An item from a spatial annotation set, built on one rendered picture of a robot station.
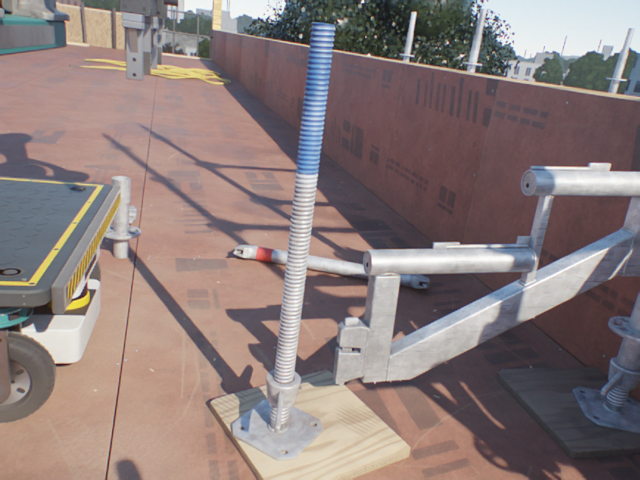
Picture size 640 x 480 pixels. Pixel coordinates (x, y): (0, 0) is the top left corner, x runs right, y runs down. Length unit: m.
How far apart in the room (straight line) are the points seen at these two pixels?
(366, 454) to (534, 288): 0.47
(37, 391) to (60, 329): 0.15
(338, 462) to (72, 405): 0.55
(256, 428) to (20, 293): 0.50
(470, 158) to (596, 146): 0.65
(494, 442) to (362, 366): 0.35
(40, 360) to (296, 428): 0.50
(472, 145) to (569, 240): 0.65
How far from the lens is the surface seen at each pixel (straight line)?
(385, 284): 1.07
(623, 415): 1.56
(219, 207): 2.63
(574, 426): 1.45
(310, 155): 0.95
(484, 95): 2.27
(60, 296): 1.05
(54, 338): 1.32
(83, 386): 1.37
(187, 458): 1.16
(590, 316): 1.75
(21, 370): 1.23
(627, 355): 1.48
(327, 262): 1.97
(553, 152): 1.90
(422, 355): 1.18
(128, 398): 1.32
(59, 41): 1.54
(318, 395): 1.31
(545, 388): 1.56
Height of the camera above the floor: 0.75
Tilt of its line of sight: 20 degrees down
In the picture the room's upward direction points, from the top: 7 degrees clockwise
